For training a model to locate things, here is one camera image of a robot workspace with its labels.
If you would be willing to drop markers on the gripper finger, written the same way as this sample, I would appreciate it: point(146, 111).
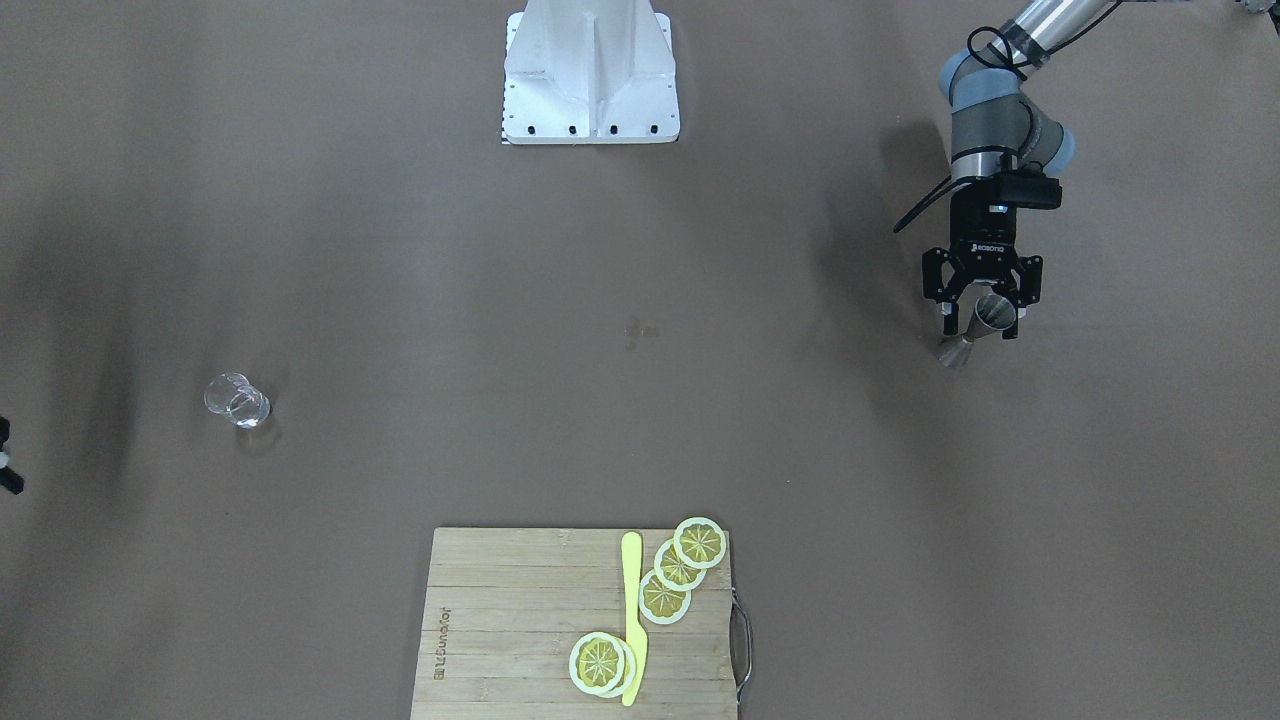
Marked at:
point(944, 279)
point(1021, 286)

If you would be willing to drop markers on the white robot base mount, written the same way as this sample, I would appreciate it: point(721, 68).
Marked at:
point(589, 73)

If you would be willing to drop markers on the bamboo cutting board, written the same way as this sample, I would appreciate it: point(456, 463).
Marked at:
point(504, 606)

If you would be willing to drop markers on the clear glass cup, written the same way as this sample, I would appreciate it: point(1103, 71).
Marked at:
point(233, 397)

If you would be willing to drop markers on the steel jigger measuring cup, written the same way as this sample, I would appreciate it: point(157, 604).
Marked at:
point(992, 314)

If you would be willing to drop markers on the lemon slice pair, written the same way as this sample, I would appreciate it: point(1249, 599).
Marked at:
point(602, 665)

